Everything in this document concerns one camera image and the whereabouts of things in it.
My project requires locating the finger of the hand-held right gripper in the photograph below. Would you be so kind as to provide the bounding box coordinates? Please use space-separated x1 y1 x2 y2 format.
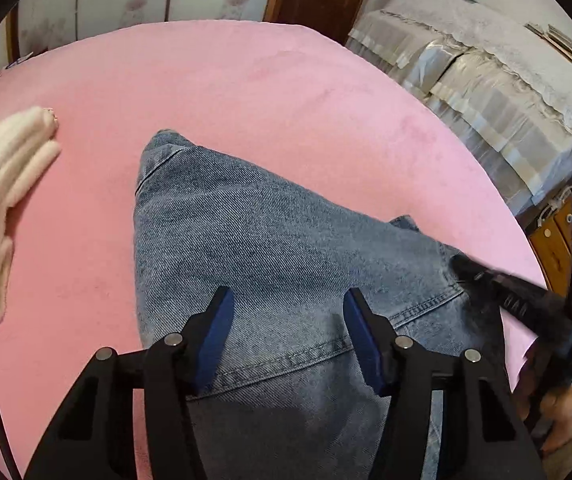
450 252 572 348

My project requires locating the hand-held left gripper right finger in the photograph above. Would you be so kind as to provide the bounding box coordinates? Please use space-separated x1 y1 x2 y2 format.
343 287 547 480

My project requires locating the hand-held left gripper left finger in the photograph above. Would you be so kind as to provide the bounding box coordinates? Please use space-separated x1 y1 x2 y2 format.
24 286 235 480

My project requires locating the blue denim jacket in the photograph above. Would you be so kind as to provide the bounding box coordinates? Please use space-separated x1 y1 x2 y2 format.
133 129 509 480

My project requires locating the person's right hand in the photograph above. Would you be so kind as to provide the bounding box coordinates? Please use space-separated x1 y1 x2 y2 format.
521 347 572 458

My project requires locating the brown wooden cabinet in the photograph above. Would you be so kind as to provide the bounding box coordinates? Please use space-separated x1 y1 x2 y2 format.
526 195 572 293

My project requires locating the lace-covered sofa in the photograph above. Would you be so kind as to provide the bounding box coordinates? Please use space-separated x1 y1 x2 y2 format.
346 0 572 218

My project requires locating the cream white sweater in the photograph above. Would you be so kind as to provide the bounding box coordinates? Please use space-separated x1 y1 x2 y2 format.
0 106 61 326

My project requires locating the pink bed blanket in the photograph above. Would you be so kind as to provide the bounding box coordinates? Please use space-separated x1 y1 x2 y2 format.
0 20 549 480

